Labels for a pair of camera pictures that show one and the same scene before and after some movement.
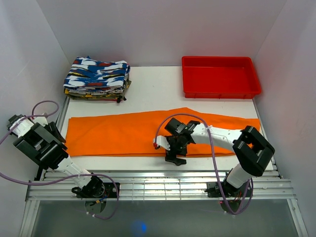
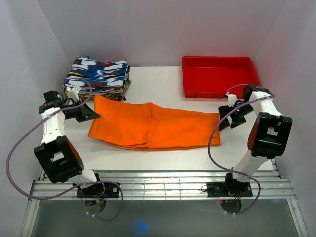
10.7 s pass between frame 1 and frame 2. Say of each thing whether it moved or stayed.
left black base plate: stayed
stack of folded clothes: stayed
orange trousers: moved
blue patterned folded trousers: stayed
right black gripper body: moved
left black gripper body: moved
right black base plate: stayed
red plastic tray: stayed
